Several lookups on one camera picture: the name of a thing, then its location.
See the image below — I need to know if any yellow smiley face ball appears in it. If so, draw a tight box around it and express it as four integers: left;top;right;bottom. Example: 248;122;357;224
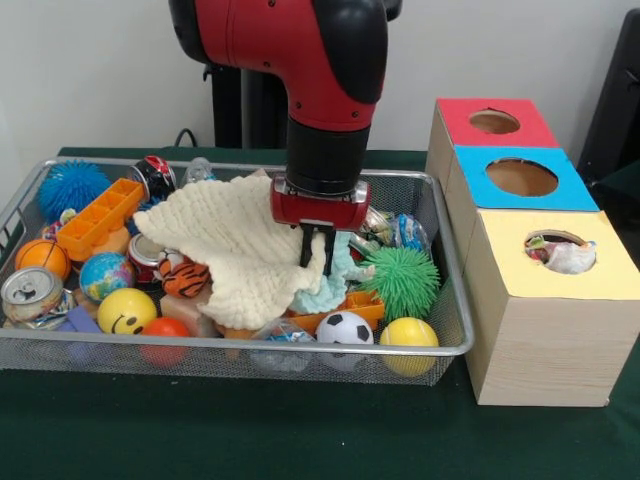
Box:
97;288;159;335

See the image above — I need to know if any wooden box with three holes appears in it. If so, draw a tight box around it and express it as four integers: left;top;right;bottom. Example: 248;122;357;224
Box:
425;98;632;407

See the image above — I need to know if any long orange plastic brick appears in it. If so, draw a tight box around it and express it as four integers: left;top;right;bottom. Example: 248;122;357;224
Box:
56;178;146;262

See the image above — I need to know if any orange basketball toy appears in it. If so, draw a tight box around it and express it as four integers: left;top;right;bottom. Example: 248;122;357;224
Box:
14;238;73;281

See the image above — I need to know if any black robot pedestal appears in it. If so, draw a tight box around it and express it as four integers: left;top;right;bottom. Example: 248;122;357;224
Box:
202;0;404;150

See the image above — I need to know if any blue globe ball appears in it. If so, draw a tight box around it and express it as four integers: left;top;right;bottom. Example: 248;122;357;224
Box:
79;252;135;304

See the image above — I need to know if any crushed silver drink can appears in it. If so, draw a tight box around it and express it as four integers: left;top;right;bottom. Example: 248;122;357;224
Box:
1;266;65;324

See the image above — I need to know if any plain yellow ball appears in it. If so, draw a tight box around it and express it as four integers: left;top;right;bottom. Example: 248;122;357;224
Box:
379;318;440;377

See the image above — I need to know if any mint waffle cloth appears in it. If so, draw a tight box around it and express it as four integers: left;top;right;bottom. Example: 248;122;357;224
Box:
289;234;376;315

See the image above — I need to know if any black and red drink can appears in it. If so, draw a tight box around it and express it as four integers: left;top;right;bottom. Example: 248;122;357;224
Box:
128;154;178;200

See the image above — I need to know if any shallow clear mesh bin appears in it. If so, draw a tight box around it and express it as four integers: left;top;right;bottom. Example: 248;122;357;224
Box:
0;157;475;387

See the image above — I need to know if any blue spiky rubber ball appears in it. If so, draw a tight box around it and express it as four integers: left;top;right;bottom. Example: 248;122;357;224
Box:
38;159;112;224

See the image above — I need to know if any black and white soccer ball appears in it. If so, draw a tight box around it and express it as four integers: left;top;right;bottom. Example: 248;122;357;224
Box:
315;311;375;374

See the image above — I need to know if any black chair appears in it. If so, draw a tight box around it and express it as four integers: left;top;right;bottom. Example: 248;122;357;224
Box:
577;8;640;174

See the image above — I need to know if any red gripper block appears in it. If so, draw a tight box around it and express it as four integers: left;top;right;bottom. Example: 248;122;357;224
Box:
269;174;373;278

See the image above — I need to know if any cream waffle cloth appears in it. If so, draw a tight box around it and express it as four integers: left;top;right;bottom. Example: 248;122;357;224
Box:
133;174;326;331

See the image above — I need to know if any dark green tablecloth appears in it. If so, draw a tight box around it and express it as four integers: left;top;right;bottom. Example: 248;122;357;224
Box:
589;159;640;234
0;145;640;480

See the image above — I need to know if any green spiky rubber ball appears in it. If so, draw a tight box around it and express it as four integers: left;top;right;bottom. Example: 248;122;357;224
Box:
359;247;441;324

